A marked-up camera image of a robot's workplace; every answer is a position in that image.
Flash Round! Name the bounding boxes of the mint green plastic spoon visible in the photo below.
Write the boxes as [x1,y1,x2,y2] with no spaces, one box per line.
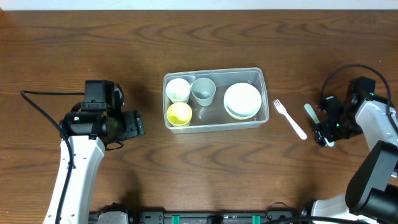
[304,103,335,147]

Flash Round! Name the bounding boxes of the yellow plastic cup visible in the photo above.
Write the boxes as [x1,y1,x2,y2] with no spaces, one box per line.
[166,102,193,127]

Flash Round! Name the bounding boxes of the white plastic cup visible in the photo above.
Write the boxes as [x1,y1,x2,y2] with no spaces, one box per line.
[166,78,191,103]

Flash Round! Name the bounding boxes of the white plastic fork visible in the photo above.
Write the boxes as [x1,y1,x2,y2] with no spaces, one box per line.
[274,99,307,140]

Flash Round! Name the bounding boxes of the grey plastic cup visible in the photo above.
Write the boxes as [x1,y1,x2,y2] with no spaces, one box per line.
[191,78,216,107]

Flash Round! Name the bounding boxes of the white plastic bowl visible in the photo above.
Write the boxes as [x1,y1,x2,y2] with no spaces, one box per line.
[223,83,262,116]

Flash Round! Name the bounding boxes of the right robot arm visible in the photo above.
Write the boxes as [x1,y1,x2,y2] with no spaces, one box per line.
[310,101,397,223]

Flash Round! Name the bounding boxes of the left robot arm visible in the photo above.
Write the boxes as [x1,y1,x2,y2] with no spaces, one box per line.
[44,110,144,223]

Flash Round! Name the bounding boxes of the clear plastic storage box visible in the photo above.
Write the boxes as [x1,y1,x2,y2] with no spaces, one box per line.
[163,67,269,134]

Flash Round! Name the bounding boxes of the black mounting rail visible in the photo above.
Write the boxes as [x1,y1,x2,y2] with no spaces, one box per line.
[88,202,315,224]

